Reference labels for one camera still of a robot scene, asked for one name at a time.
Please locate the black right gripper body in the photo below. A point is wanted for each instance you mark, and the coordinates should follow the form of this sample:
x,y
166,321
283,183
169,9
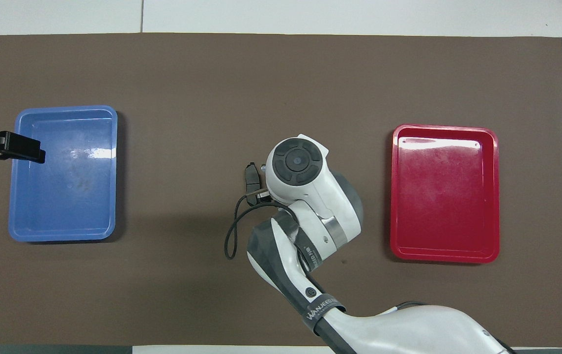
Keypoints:
x,y
264,196

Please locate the red plastic tray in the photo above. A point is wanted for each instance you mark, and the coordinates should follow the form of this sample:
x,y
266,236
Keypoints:
x,y
443,196

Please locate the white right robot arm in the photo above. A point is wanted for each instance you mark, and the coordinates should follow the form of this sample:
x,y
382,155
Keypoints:
x,y
310,196

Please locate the blue plastic tray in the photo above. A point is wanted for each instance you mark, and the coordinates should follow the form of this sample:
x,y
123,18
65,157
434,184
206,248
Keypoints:
x,y
65,187

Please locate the brown table mat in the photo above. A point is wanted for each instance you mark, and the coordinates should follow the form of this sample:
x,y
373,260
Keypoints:
x,y
212,88

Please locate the dark brake pad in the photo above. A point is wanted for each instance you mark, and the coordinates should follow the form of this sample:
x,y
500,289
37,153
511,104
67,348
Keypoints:
x,y
252,178

